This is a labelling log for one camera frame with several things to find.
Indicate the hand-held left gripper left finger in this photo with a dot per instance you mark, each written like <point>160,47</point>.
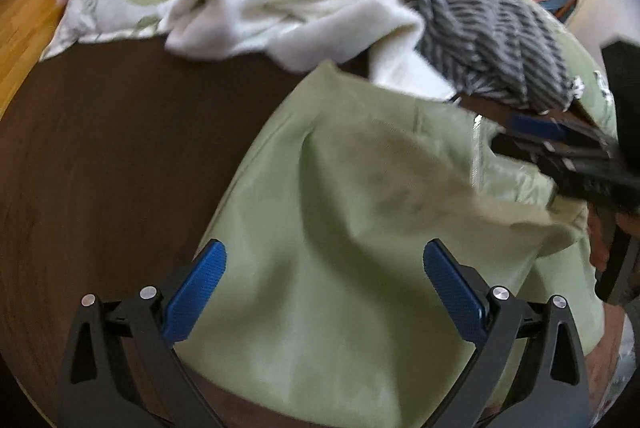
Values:
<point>197,288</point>

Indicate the green panda print duvet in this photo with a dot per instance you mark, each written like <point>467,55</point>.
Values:
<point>585,68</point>

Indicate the grey striped garment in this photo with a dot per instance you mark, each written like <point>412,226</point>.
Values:
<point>475,23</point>

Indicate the person's right hand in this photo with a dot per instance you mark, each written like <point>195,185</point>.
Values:
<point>598,238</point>

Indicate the green zip jacket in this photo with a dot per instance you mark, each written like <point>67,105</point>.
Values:
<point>350,258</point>

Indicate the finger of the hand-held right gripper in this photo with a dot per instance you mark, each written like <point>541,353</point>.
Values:
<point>565,158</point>
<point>537,125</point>

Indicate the wooden headboard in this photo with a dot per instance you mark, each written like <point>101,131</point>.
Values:
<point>25,23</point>

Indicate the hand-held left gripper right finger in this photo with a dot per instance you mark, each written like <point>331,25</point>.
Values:
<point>452,288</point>

